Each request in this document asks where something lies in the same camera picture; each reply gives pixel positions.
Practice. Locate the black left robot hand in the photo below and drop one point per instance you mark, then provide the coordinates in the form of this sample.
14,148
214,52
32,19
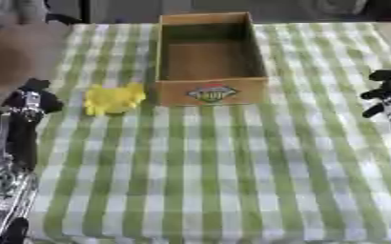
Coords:
22,133

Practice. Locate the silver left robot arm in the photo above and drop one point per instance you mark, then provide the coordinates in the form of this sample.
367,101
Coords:
4,197

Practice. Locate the tan cardboard box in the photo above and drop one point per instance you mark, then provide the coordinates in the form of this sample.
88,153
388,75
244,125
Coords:
210,60

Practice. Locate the yellow soft toy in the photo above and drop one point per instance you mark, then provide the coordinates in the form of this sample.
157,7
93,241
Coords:
113,99

